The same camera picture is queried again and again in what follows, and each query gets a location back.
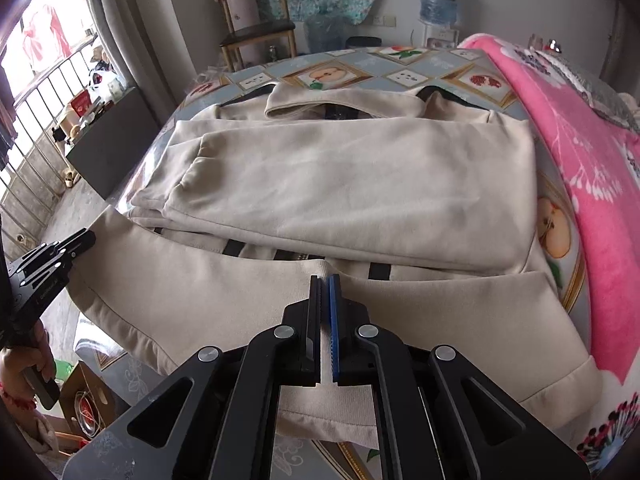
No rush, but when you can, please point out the red hanging garment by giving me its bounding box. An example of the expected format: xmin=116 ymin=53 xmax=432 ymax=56
xmin=22 ymin=5 xmax=73 ymax=71

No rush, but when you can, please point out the pink floral blanket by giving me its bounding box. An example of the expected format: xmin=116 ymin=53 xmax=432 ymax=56
xmin=457 ymin=34 xmax=640 ymax=480

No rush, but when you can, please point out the white bag with red print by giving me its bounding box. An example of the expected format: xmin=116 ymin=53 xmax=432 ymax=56
xmin=90 ymin=67 xmax=123 ymax=96

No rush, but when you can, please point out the metal window railing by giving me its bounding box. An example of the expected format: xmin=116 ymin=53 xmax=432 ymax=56
xmin=0 ymin=35 xmax=101 ymax=261

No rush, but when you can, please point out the fruit print tablecloth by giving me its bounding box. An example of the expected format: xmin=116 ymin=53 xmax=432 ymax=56
xmin=75 ymin=46 xmax=586 ymax=480

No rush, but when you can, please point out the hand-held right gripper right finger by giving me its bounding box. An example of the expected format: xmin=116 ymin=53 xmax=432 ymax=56
xmin=327 ymin=274 xmax=591 ymax=480

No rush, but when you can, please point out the open cardboard box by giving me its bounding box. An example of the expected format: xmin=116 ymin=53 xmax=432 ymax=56
xmin=55 ymin=360 xmax=126 ymax=441

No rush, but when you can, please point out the person's left hand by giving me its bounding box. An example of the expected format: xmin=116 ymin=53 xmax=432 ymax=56
xmin=0 ymin=322 xmax=56 ymax=403

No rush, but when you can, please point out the grey floral quilt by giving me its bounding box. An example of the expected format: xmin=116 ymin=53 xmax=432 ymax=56
xmin=515 ymin=35 xmax=640 ymax=131

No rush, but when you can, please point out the wooden chair with black seat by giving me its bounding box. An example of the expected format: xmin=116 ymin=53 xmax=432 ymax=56
xmin=216 ymin=0 xmax=298 ymax=72

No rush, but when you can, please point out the grey curtain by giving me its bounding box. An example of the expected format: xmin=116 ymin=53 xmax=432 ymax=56
xmin=92 ymin=0 xmax=216 ymax=126

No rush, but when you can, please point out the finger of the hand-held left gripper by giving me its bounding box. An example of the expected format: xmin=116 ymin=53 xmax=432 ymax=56
xmin=7 ymin=229 xmax=97 ymax=311

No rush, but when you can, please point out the dark grey cabinet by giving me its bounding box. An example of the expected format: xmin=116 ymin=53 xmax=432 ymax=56
xmin=65 ymin=87 xmax=163 ymax=201

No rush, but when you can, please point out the white water dispenser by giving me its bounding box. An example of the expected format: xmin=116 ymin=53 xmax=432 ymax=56
xmin=422 ymin=22 xmax=461 ymax=51

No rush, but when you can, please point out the beige jacket with black stripes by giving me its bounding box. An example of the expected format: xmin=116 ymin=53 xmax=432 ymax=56
xmin=67 ymin=82 xmax=603 ymax=448

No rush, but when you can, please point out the empty blue water jug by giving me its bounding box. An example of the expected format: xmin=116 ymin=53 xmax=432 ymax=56
xmin=305 ymin=12 xmax=348 ymax=56

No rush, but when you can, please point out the red string bracelet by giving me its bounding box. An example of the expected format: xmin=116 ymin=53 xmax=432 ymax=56
xmin=0 ymin=385 xmax=38 ymax=411

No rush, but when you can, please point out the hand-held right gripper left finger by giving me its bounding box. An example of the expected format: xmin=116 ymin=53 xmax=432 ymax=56
xmin=62 ymin=275 xmax=323 ymax=480

